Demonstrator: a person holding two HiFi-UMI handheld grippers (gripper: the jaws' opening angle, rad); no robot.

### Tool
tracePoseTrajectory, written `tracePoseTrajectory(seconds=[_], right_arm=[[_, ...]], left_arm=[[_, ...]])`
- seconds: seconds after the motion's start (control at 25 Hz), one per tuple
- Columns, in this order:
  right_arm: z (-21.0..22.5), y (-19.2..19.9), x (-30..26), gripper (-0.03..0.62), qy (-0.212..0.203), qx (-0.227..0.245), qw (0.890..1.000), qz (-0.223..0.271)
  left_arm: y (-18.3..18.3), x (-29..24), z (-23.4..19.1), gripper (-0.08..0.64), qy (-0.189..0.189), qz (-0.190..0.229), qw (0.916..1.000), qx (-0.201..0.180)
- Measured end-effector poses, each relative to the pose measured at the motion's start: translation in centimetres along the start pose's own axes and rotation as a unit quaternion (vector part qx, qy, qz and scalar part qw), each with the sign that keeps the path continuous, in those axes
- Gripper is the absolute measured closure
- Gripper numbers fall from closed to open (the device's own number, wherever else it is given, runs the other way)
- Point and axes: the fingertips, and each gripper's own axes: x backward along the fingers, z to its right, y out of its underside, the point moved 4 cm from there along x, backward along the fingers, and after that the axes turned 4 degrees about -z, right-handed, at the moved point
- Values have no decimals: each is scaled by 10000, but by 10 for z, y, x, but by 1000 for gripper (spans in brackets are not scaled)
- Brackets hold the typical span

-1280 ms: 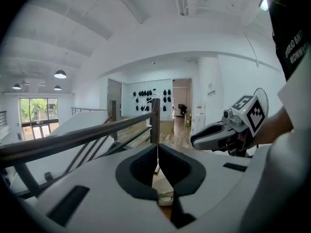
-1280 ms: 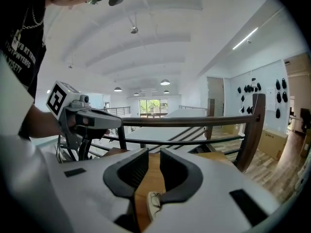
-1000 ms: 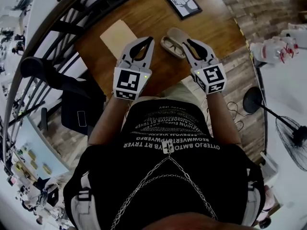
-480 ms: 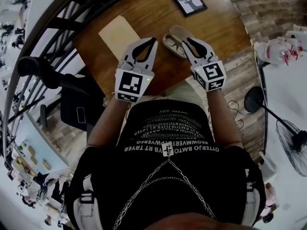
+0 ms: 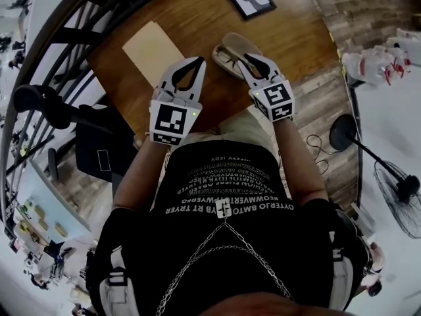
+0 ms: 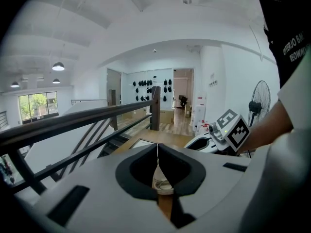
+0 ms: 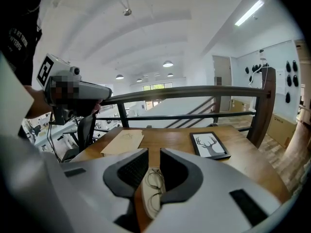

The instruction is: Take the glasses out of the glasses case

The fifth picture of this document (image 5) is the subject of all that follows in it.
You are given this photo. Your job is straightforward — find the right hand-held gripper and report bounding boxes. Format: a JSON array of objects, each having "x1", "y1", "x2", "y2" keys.
[{"x1": 236, "y1": 53, "x2": 296, "y2": 122}]

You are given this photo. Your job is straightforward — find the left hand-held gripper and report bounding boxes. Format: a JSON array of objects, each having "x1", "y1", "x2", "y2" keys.
[{"x1": 149, "y1": 56, "x2": 208, "y2": 147}]

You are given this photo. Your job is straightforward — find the beige glasses case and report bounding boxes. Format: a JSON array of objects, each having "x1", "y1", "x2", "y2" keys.
[{"x1": 211, "y1": 32, "x2": 264, "y2": 80}]

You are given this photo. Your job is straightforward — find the person's left forearm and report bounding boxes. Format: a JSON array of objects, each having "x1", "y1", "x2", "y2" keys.
[{"x1": 113, "y1": 140, "x2": 172, "y2": 211}]

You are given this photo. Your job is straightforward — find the person's right forearm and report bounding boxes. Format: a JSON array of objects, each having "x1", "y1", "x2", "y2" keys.
[{"x1": 272, "y1": 117, "x2": 330, "y2": 207}]

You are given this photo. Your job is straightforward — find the beige notebook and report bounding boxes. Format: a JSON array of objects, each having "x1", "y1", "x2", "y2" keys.
[{"x1": 122, "y1": 20, "x2": 187, "y2": 90}]

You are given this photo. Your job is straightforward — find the person's beige trousers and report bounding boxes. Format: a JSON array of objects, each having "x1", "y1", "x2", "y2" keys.
[{"x1": 184, "y1": 107, "x2": 281, "y2": 158}]

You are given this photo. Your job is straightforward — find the black standing fan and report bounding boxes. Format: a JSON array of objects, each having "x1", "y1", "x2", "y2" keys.
[{"x1": 330, "y1": 114, "x2": 421, "y2": 240}]

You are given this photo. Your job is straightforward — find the black office chair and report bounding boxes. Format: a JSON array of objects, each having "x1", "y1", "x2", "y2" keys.
[{"x1": 12, "y1": 84, "x2": 139, "y2": 194}]

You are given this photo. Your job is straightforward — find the pack of water bottles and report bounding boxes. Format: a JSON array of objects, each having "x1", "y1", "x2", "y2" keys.
[{"x1": 341, "y1": 44, "x2": 412, "y2": 87}]

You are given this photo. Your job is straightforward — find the light blue table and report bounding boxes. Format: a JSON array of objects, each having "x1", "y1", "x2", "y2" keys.
[{"x1": 12, "y1": 161, "x2": 92, "y2": 243}]

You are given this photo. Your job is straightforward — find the person's black printed t-shirt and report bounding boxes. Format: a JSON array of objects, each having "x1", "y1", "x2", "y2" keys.
[{"x1": 90, "y1": 140, "x2": 366, "y2": 316}]

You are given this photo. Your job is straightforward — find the black floor cable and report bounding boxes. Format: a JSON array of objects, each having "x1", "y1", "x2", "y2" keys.
[{"x1": 305, "y1": 133, "x2": 330, "y2": 174}]

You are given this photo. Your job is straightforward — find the silver chain necklace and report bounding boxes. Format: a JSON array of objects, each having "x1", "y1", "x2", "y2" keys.
[{"x1": 154, "y1": 197, "x2": 294, "y2": 316}]

